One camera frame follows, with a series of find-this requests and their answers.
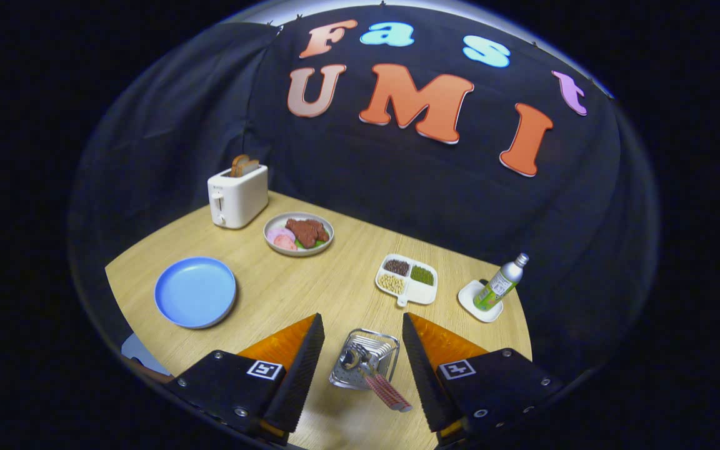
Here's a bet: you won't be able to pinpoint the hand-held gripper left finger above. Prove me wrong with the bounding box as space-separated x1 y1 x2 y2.
165 312 326 446

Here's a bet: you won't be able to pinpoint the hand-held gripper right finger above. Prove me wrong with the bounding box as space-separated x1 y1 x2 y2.
401 312 566 448

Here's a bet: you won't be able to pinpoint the fork with red checked handle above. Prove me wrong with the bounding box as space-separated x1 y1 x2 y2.
354 350 413 413

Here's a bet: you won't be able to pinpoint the spoon with red checked handle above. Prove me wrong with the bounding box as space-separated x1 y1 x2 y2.
342 345 401 408

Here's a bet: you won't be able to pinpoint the white divided dish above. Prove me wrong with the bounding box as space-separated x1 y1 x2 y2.
375 253 439 308

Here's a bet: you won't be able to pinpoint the small white square dish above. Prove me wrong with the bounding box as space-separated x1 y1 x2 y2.
457 279 504 323

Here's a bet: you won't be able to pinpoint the silver bottle with green label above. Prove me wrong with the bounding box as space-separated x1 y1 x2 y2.
473 252 530 311

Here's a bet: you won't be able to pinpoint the round white food plate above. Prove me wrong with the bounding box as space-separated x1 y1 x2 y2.
263 212 335 258

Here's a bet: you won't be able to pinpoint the blue plate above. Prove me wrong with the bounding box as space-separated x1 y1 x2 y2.
154 256 238 330

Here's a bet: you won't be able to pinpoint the pink ham slices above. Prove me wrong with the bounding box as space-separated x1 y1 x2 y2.
266 227 298 252

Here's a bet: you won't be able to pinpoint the brown meat piece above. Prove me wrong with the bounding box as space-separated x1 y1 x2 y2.
285 217 329 249

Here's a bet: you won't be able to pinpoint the white flat object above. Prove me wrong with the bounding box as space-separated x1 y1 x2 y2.
121 333 170 376

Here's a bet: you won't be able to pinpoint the white toaster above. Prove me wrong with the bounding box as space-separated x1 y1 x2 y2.
207 164 269 229

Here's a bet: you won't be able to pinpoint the toasted bread slices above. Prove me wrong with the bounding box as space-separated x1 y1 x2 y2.
230 154 261 178

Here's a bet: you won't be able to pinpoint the metal wire cutlery basket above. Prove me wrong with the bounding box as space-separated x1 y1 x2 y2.
329 328 401 391

